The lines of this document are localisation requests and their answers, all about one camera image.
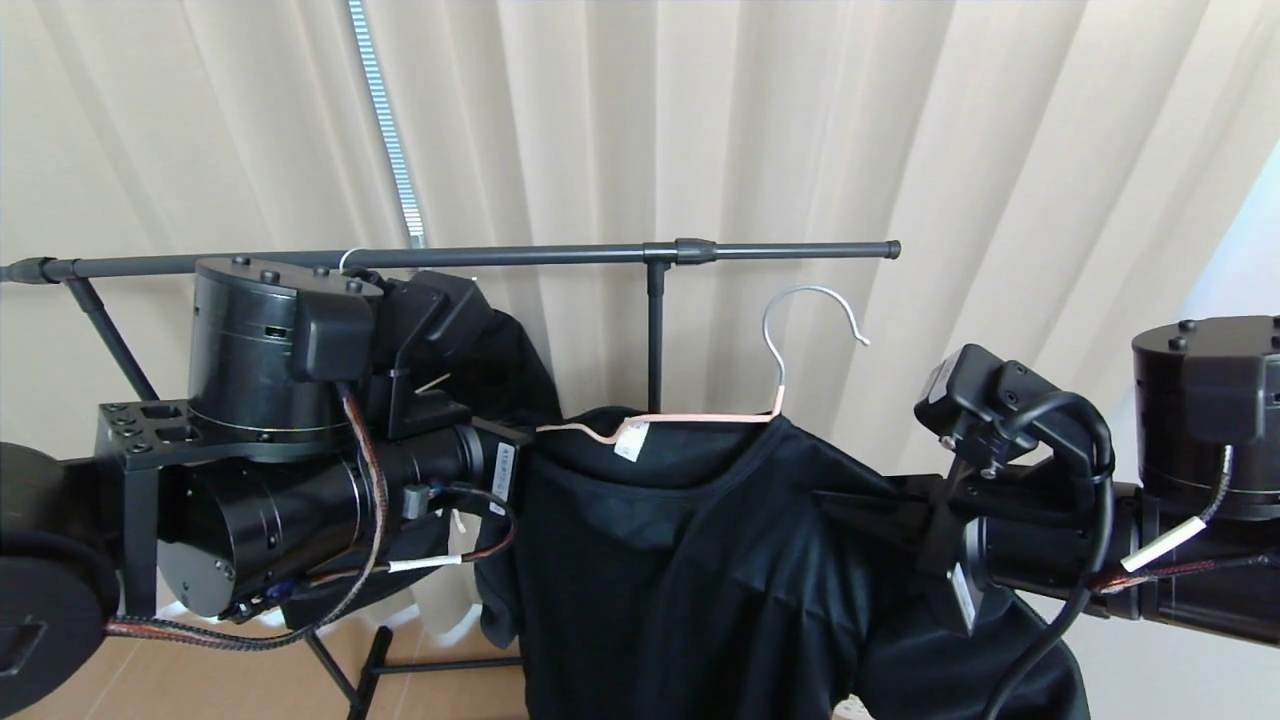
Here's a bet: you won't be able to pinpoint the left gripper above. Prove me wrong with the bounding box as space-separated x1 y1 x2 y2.
160 420 531 623

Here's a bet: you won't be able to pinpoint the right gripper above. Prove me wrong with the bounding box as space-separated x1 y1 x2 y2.
915 483 1163 637

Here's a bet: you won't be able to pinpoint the black shorts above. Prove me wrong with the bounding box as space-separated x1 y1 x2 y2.
285 305 566 631

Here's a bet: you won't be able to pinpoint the pink clothes hanger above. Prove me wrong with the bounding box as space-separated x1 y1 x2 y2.
536 285 871 448
338 247 453 393

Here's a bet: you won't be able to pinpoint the black short-sleeved shirt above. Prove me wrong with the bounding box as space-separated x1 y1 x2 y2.
478 405 1091 720

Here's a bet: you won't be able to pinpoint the black clothes rack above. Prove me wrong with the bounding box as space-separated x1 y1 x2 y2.
0 238 901 720

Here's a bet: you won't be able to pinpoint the beige curtain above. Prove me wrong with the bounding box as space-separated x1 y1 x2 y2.
0 0 1280 641

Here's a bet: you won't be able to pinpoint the black cable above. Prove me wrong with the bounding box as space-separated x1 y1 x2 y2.
985 390 1117 720
440 483 521 563

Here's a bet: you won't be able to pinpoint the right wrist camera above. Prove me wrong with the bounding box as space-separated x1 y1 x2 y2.
913 343 1116 483

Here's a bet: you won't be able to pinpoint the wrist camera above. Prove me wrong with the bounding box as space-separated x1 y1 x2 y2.
913 343 1116 483
370 268 493 441

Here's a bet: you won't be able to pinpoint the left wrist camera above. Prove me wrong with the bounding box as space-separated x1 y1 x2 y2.
370 268 493 441

